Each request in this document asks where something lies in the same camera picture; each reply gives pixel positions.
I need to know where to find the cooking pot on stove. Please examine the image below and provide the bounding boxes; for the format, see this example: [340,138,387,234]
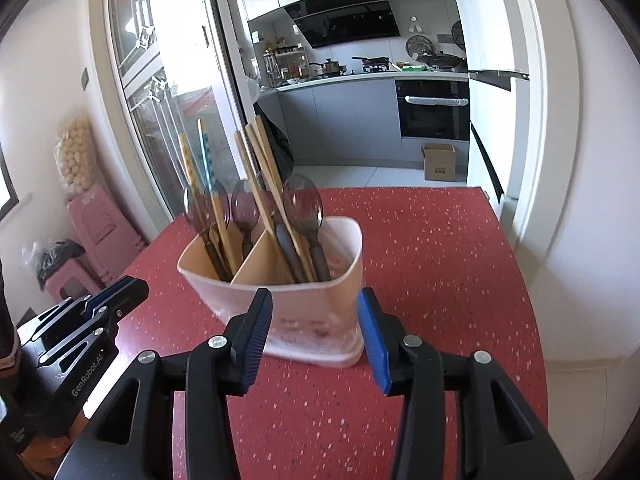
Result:
[310,58,346,77]

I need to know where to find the bag of pale balls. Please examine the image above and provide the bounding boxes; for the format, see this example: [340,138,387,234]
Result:
[54,116,98,195]

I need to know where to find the white refrigerator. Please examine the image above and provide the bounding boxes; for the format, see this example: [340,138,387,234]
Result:
[456,0,529,205]

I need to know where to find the pink plastic utensil holder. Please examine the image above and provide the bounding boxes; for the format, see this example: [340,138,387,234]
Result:
[177,217,363,368]

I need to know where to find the small pink stool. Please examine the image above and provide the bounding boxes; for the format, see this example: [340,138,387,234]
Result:
[44,258,104,302]

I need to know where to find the black wok on stove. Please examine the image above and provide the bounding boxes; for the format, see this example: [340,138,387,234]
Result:
[354,56,390,73]

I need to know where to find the black plastic bag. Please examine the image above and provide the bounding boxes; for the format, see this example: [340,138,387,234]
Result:
[22,238,86,290]

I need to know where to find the cardboard box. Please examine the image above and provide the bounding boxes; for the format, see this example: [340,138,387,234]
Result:
[421,143,457,181]

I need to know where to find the glass sliding door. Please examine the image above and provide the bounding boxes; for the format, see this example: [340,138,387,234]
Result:
[103,0,250,226]

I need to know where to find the person's left hand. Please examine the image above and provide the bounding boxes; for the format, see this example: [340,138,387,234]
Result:
[1,333,89,479]

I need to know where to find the blue patterned chopstick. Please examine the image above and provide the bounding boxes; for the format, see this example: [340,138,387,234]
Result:
[198,118,240,276]

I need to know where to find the built-in black oven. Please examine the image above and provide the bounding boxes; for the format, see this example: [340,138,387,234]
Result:
[395,79,470,141]

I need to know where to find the black range hood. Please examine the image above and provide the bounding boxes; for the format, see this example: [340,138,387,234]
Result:
[284,0,400,49]

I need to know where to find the yellow patterned chopstick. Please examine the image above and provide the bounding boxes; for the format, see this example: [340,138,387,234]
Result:
[177,132,224,271]

